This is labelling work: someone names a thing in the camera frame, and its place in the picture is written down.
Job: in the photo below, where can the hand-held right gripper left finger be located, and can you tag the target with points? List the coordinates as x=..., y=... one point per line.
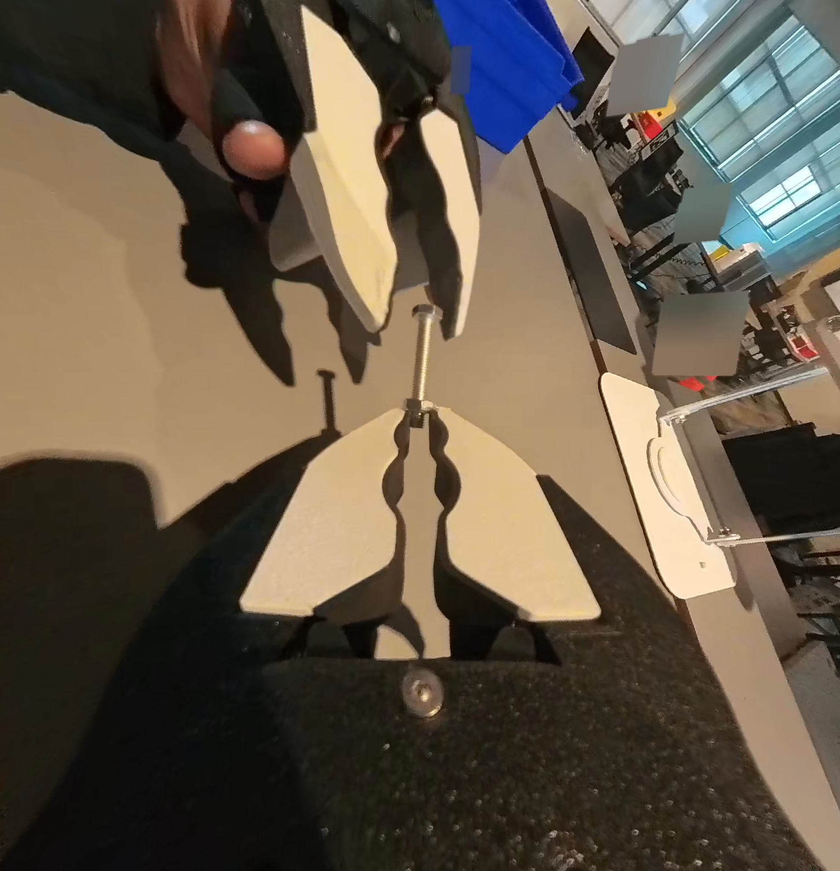
x=325, y=531

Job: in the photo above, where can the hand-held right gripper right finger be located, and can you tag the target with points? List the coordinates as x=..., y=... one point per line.
x=515, y=537

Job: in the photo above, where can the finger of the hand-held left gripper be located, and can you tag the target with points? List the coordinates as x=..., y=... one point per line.
x=345, y=170
x=461, y=204

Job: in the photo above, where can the silver nut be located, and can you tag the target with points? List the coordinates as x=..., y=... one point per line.
x=414, y=410

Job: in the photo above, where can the silver bolt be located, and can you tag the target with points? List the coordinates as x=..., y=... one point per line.
x=423, y=360

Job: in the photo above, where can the person's left forearm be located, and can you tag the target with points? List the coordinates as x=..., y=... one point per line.
x=66, y=41

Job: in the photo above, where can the person's left hand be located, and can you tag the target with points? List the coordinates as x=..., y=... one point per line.
x=253, y=150

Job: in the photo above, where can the blue plastic bin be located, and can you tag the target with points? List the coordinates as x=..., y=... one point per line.
x=508, y=81

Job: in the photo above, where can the black desk mat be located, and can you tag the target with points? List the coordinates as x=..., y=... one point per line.
x=590, y=272

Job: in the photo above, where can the white base board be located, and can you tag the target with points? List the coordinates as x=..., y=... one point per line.
x=631, y=415

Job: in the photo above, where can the black chair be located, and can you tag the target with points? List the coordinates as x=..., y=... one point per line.
x=648, y=184
x=592, y=54

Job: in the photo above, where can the yellow red storage bin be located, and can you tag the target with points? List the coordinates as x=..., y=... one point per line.
x=648, y=126

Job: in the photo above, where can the clear acrylic stand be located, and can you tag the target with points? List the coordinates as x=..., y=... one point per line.
x=753, y=392

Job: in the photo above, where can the large window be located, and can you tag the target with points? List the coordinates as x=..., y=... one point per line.
x=767, y=88

